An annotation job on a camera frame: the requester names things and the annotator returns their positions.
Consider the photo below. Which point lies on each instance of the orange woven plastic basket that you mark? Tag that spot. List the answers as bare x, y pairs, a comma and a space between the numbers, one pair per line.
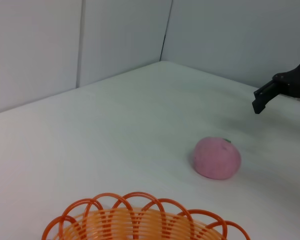
120, 216

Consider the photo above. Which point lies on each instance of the pink plush peach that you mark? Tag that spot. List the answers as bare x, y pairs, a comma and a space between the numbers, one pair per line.
215, 160

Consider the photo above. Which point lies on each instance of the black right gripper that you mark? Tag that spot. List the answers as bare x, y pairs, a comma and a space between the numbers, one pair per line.
296, 83

